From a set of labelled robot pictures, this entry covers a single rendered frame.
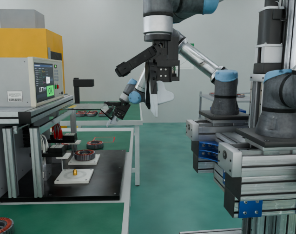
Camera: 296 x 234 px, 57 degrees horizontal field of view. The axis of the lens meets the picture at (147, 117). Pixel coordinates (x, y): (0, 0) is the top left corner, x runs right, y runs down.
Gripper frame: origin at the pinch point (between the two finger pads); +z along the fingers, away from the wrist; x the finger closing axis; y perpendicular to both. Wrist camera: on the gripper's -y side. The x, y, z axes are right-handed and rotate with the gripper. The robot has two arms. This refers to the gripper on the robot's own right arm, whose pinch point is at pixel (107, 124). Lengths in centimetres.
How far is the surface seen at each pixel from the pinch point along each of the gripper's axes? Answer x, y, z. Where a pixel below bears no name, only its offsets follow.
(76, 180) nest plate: -64, 0, 14
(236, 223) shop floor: 27, 134, 27
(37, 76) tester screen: -61, -36, -18
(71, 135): -35.4, -13.8, 6.2
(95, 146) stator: -5.5, 0.3, 15.2
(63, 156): -59, -10, 9
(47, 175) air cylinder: -60, -13, 20
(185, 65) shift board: 475, 95, -110
